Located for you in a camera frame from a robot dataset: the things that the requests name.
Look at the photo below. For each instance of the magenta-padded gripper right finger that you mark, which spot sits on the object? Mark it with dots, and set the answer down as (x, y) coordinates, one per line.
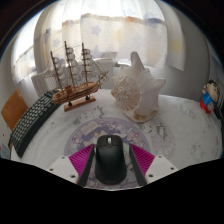
(143, 160)

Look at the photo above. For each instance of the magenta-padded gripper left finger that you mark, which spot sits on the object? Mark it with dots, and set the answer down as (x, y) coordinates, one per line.
(81, 160)

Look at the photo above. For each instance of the black computer mouse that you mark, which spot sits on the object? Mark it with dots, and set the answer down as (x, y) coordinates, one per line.
(111, 160)

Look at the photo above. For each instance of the round purple printed mouse pad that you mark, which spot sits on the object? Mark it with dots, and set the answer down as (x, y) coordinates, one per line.
(83, 133)

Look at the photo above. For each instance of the white printed tablecloth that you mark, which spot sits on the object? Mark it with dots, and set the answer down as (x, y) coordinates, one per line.
(186, 133)

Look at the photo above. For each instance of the wooden model sailing ship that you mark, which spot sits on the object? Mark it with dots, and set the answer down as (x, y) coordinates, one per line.
(75, 91)

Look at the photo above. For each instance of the large white conch shell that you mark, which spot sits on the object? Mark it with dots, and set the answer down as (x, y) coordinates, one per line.
(140, 90)

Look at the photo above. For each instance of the brown wooden board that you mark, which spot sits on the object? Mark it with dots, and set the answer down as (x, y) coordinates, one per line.
(14, 108)

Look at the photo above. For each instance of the white radiator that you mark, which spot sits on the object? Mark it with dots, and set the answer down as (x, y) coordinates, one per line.
(38, 83)

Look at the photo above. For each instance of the cartoon boy clock figure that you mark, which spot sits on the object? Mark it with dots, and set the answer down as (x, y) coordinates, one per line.
(208, 98)

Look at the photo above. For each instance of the white star-printed curtain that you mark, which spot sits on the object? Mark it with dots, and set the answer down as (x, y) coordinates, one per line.
(110, 30)

